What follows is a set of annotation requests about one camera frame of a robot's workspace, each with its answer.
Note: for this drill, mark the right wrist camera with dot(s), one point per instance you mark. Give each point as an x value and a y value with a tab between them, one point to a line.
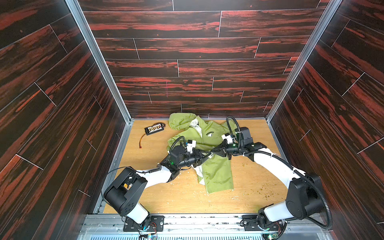
245	137

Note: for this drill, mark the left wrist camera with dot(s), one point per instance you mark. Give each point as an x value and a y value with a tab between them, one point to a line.
177	152

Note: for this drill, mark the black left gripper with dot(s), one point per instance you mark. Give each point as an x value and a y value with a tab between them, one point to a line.
197	157

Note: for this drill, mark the black battery pack with wires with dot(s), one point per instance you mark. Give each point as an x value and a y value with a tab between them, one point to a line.
155	128

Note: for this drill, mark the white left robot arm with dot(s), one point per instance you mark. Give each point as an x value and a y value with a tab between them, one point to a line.
124	193

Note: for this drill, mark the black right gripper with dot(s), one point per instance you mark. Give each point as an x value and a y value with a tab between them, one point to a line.
223	149

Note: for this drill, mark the green jacket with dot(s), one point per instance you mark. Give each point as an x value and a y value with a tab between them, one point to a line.
215	173

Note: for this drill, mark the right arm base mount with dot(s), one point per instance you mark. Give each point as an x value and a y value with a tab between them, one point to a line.
260	223

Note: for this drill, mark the aluminium front rail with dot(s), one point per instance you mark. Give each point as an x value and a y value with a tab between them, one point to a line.
198	227

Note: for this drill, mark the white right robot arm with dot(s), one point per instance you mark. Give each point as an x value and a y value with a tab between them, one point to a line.
305	197

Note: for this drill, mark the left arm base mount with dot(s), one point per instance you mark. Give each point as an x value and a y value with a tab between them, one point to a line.
151	223

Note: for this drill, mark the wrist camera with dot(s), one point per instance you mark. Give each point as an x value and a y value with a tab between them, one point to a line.
177	152
245	137

